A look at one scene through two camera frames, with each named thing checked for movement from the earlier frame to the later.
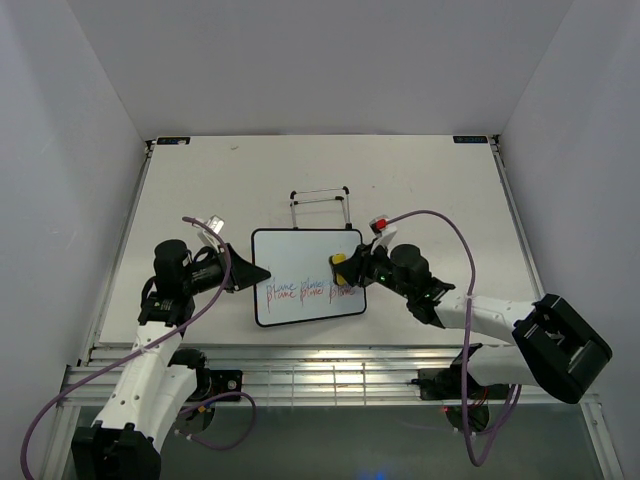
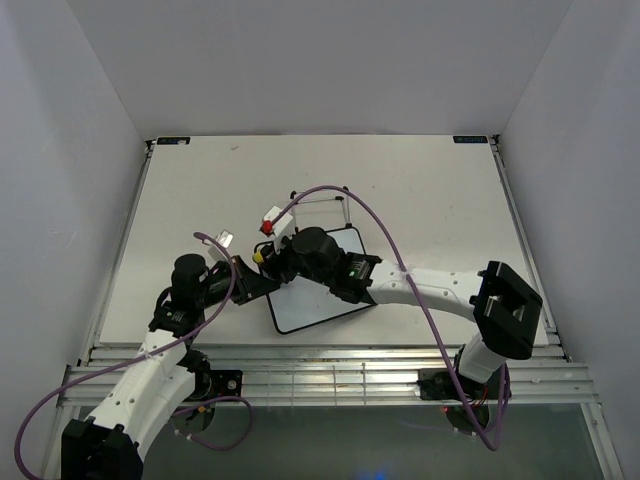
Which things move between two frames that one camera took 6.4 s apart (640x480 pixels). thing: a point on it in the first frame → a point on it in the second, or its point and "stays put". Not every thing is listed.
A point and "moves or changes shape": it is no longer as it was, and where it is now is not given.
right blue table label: x=471 y=139 stays put
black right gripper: x=362 y=261 → x=274 y=263
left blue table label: x=173 y=141 stays put
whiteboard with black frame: x=300 y=288 moves or changes shape
